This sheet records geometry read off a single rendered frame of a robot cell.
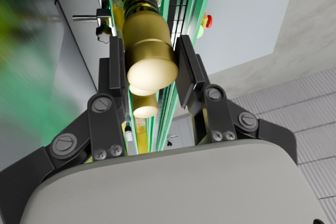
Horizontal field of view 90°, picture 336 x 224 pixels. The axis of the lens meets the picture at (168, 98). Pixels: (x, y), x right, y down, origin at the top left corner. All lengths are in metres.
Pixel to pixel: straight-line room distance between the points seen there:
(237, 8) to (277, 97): 2.82
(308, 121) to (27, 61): 3.53
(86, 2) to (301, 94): 3.59
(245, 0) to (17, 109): 0.88
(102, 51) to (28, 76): 0.32
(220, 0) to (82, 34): 0.60
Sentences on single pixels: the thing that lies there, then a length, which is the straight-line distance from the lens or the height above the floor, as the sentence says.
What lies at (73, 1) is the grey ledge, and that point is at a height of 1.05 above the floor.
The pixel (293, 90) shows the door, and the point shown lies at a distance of 3.74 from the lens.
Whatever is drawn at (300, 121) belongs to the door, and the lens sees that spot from 3.52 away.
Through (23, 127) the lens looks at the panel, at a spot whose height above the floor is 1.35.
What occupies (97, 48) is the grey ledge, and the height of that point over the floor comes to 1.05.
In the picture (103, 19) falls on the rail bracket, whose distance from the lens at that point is 0.35.
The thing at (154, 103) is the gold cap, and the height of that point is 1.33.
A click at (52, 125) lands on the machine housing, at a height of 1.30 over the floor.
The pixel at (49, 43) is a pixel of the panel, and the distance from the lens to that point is 0.29.
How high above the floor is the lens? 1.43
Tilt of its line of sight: 31 degrees down
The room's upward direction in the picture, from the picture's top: 168 degrees clockwise
